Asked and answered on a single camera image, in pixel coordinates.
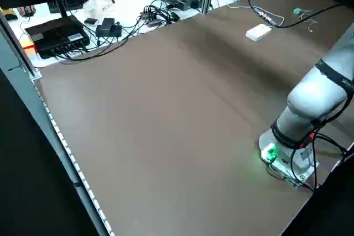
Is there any white plastic bag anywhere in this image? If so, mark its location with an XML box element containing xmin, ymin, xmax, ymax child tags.
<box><xmin>82</xmin><ymin>0</ymin><xmax>116</xmax><ymax>18</ymax></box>

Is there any white power strip cord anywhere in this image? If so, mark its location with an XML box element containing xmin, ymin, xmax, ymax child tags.
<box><xmin>227</xmin><ymin>3</ymin><xmax>285</xmax><ymax>29</ymax></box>

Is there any dark computer mouse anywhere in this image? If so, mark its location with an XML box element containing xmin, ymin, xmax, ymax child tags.
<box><xmin>17</xmin><ymin>5</ymin><xmax>37</xmax><ymax>17</ymax></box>

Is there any grey aluminium table frame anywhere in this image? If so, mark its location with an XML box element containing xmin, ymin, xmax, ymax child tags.
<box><xmin>0</xmin><ymin>9</ymin><xmax>116</xmax><ymax>236</ymax></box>

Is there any black keyboard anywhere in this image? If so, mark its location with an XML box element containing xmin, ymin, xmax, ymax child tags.
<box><xmin>61</xmin><ymin>0</ymin><xmax>95</xmax><ymax>10</ymax></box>

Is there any black network switch box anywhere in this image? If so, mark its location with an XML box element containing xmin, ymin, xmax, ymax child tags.
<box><xmin>24</xmin><ymin>14</ymin><xmax>91</xmax><ymax>60</ymax></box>

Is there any small black power adapter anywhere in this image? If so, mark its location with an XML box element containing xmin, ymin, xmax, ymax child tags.
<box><xmin>95</xmin><ymin>17</ymin><xmax>123</xmax><ymax>39</ymax></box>

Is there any yellow and red box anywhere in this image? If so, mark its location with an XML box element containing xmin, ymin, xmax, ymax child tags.
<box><xmin>19</xmin><ymin>38</ymin><xmax>39</xmax><ymax>56</ymax></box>

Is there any white power strip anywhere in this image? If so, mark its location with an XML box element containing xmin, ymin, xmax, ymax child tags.
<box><xmin>245</xmin><ymin>24</ymin><xmax>272</xmax><ymax>42</ymax></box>

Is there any black cable tangle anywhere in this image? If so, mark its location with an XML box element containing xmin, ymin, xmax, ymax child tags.
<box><xmin>139</xmin><ymin>0</ymin><xmax>181</xmax><ymax>29</ymax></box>

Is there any thin white charger cable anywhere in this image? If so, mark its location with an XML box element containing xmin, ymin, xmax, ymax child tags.
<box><xmin>298</xmin><ymin>8</ymin><xmax>319</xmax><ymax>34</ymax></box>

